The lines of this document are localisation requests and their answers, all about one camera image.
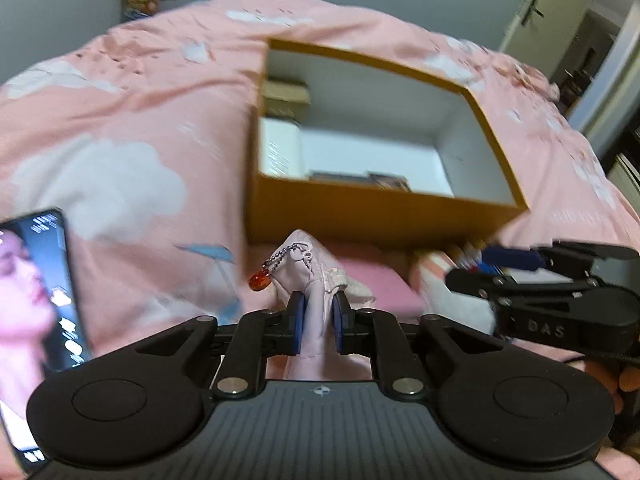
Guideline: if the white plush toy black ear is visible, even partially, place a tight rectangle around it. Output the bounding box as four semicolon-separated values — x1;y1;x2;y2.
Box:
410;250;498;331

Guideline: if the pink cloud printed blanket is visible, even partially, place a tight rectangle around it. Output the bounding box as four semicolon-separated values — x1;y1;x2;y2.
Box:
0;0;640;480

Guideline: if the purple illustrated card box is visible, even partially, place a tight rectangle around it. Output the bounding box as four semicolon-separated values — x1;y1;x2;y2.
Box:
309;170;412;192

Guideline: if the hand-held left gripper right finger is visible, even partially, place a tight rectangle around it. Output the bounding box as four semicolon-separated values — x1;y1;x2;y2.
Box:
332;291;508;401

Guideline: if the person's right hand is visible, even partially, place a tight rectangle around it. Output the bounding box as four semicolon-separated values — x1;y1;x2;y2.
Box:
612;362;640;413

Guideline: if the pink cloth pouch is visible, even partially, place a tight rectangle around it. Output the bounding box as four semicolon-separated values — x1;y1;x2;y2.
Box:
247;230;378;381

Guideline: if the pink box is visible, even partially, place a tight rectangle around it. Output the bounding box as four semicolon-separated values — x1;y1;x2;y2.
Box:
345;262;426;316

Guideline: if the dark storage shelf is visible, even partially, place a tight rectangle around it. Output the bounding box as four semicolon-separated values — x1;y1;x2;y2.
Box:
602;105;640;201

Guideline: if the orange cardboard box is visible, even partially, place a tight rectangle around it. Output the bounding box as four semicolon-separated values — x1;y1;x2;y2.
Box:
244;37;530;251

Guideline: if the black door handle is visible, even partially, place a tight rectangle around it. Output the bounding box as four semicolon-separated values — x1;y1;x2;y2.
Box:
519;0;545;27

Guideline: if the black smartphone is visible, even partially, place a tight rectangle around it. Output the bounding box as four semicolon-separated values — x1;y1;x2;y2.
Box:
0;207;95;476

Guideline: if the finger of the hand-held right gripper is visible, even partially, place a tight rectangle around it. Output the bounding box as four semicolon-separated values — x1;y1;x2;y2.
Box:
481;241;637;281
445;267;608;306

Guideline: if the white glossy case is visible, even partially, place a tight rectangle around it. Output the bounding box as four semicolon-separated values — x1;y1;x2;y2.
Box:
259;117;306;180

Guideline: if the small beige cardboard box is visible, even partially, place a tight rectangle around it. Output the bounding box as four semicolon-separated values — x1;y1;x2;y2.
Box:
262;79;311;122

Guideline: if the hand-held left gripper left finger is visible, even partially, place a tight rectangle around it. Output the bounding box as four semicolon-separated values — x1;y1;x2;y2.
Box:
132;291;307;401

